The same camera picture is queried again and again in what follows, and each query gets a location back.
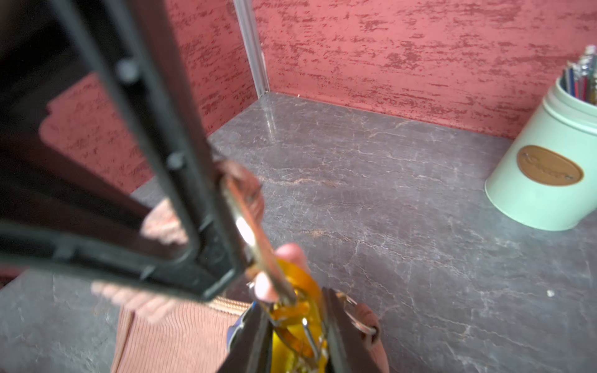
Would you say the yellow duck keychain decoration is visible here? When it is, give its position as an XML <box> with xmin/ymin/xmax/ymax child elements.
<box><xmin>228</xmin><ymin>303</ymin><xmax>329</xmax><ymax>372</ymax></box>

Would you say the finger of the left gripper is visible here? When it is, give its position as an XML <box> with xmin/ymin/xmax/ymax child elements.
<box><xmin>1</xmin><ymin>1</ymin><xmax>247</xmax><ymax>302</ymax></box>

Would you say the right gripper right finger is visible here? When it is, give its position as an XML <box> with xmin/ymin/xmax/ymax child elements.
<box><xmin>322</xmin><ymin>288</ymin><xmax>380</xmax><ymax>373</ymax></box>

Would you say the mint green pencil cup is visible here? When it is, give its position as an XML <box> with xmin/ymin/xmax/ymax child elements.
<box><xmin>484</xmin><ymin>82</ymin><xmax>596</xmax><ymax>232</ymax></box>

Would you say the left corner aluminium post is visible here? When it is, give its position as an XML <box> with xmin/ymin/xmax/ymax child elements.
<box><xmin>233</xmin><ymin>0</ymin><xmax>271</xmax><ymax>98</ymax></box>

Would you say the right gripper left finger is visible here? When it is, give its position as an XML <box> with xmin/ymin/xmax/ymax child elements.
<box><xmin>218</xmin><ymin>306</ymin><xmax>273</xmax><ymax>373</ymax></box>

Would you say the pink suede shoulder bag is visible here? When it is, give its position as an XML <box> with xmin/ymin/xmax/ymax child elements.
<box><xmin>92</xmin><ymin>160</ymin><xmax>390</xmax><ymax>372</ymax></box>

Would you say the bundle of coloured pencils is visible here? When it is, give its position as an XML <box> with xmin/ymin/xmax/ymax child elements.
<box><xmin>560</xmin><ymin>45</ymin><xmax>596</xmax><ymax>106</ymax></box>

